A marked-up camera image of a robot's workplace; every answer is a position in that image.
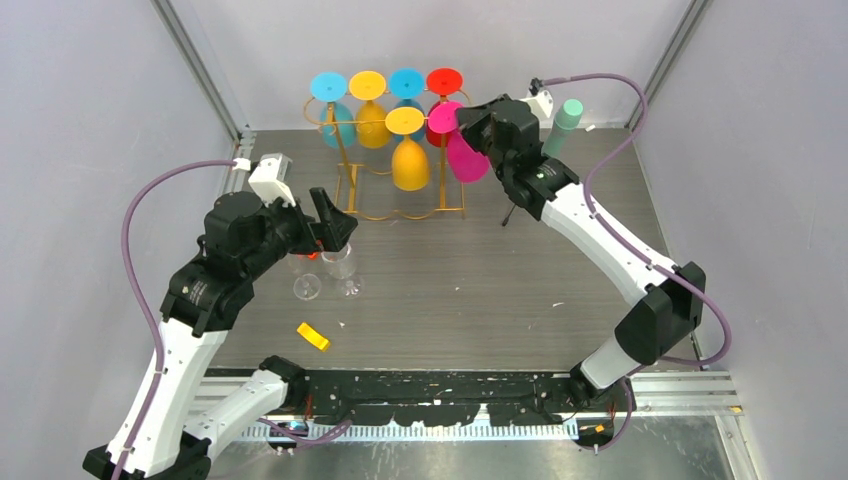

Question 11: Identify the small black tripod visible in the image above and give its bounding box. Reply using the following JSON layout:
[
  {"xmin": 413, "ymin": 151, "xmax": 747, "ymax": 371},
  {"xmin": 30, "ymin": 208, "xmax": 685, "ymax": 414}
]
[{"xmin": 500, "ymin": 204, "xmax": 517, "ymax": 227}]

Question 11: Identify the yellow wine glass front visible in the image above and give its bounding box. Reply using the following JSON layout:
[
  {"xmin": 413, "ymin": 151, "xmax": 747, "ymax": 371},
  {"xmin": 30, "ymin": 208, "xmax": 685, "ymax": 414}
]
[{"xmin": 385, "ymin": 107, "xmax": 430, "ymax": 192}]

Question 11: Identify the yellow wine glass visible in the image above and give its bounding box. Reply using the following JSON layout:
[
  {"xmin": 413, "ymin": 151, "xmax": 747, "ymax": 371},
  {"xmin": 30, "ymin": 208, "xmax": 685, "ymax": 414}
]
[
  {"xmin": 385, "ymin": 107, "xmax": 430, "ymax": 192},
  {"xmin": 348, "ymin": 70, "xmax": 391, "ymax": 149}
]

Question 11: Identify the yellow wine glass back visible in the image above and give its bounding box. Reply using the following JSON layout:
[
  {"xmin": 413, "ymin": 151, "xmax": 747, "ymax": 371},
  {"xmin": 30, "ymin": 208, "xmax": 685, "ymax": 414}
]
[{"xmin": 348, "ymin": 70, "xmax": 391, "ymax": 149}]

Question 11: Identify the mint green bottle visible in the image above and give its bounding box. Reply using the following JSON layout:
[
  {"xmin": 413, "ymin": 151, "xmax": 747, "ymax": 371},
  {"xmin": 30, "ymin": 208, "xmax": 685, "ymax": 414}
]
[{"xmin": 542, "ymin": 98, "xmax": 584, "ymax": 158}]

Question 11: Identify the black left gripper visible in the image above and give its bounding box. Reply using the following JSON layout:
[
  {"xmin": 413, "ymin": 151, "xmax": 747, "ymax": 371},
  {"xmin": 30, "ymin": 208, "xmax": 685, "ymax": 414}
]
[{"xmin": 243, "ymin": 186, "xmax": 356, "ymax": 279}]

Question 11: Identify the aluminium frame rail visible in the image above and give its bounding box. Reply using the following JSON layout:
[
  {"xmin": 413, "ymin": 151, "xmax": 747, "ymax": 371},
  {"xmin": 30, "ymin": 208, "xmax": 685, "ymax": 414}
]
[{"xmin": 192, "ymin": 370, "xmax": 743, "ymax": 444}]

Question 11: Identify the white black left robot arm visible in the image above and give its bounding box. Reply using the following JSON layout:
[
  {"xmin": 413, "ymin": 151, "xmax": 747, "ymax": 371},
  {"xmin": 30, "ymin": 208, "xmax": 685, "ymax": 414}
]
[{"xmin": 82, "ymin": 187, "xmax": 358, "ymax": 479}]

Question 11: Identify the gold wire glass rack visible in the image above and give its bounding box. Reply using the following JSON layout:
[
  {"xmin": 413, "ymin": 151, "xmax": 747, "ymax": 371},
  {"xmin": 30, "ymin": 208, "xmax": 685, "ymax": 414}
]
[{"xmin": 303, "ymin": 90, "xmax": 468, "ymax": 221}]

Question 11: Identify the clear wine glass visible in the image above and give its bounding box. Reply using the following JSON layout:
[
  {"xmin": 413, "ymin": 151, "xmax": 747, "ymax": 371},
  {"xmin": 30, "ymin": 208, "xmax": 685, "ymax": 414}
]
[
  {"xmin": 286, "ymin": 254, "xmax": 322, "ymax": 301},
  {"xmin": 321, "ymin": 244, "xmax": 363, "ymax": 299}
]

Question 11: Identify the red wine glass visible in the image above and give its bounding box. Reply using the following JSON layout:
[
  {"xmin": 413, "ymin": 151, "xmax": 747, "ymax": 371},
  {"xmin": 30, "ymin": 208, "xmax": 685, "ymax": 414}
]
[{"xmin": 425, "ymin": 67, "xmax": 464, "ymax": 147}]

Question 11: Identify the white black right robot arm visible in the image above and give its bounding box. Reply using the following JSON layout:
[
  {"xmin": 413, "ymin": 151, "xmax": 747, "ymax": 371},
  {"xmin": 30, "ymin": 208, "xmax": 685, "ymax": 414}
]
[{"xmin": 454, "ymin": 95, "xmax": 706, "ymax": 411}]

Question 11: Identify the pink wine glass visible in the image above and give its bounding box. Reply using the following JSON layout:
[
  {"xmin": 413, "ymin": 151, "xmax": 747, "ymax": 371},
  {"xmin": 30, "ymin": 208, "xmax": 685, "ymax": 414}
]
[{"xmin": 426, "ymin": 101, "xmax": 490, "ymax": 183}]

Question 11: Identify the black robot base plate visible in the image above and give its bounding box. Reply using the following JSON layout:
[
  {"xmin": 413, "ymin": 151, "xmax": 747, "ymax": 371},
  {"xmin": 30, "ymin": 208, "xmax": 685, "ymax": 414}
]
[{"xmin": 218, "ymin": 366, "xmax": 637, "ymax": 431}]

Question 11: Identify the yellow block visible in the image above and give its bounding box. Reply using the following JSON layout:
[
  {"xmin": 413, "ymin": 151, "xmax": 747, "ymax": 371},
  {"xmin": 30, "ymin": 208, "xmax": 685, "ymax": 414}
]
[{"xmin": 296, "ymin": 322, "xmax": 331, "ymax": 352}]

